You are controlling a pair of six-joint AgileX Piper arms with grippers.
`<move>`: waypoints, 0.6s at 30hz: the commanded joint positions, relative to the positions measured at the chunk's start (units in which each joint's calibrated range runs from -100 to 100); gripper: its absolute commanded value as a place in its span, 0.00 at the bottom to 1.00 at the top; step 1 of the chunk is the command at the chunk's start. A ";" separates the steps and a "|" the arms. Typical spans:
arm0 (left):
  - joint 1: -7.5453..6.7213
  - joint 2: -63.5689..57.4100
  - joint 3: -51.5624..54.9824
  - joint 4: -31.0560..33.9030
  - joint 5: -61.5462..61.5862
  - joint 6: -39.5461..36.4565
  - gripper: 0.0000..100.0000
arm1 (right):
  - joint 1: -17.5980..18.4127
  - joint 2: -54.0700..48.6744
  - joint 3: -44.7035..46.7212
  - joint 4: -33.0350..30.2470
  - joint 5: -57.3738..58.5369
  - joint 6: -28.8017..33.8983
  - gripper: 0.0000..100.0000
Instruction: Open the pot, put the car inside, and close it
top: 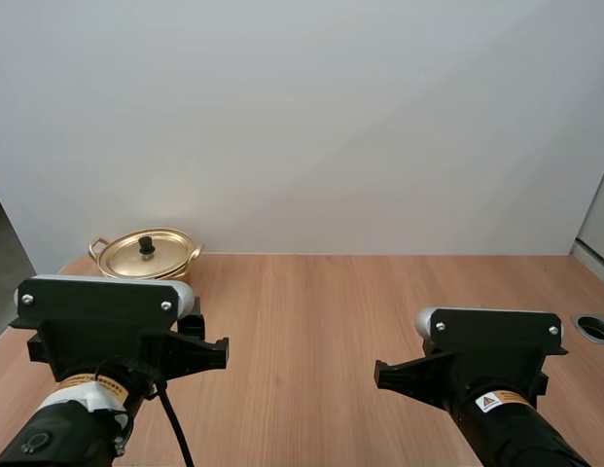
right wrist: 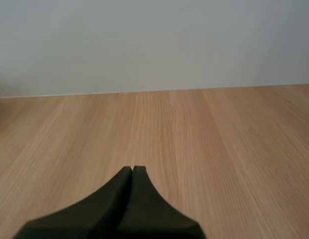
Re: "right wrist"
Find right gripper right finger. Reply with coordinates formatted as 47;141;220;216
114;165;207;239

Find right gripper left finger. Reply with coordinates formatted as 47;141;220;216
15;166;133;239

